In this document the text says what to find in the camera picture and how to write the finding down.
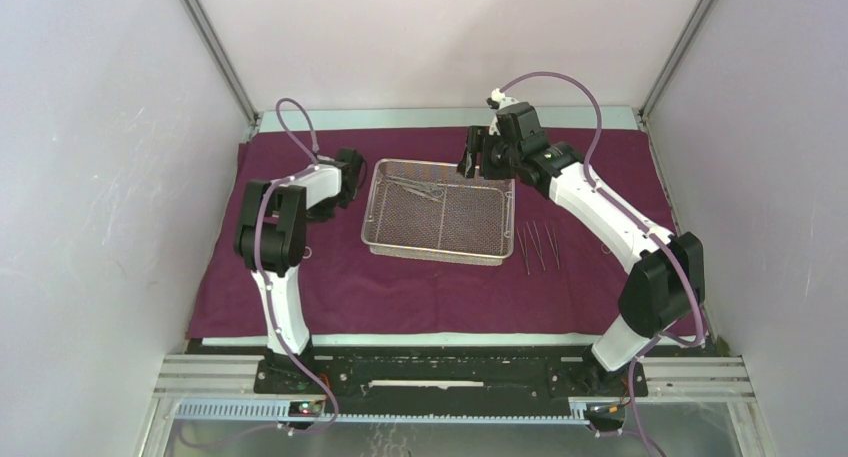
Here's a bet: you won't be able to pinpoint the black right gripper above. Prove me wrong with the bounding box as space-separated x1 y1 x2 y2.
456 126 522 181

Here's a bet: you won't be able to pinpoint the metal mesh instrument tray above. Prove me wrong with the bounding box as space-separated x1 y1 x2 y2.
361 158 515 266

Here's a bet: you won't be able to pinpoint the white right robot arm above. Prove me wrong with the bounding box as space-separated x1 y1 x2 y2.
457 97 705 395

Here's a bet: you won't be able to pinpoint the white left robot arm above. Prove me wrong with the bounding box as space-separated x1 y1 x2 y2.
234 148 367 394

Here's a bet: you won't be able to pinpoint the large steel dressing forceps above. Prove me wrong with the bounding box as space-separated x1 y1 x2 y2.
385 165 444 187

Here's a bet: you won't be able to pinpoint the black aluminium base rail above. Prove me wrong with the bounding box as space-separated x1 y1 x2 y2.
139 350 770 436

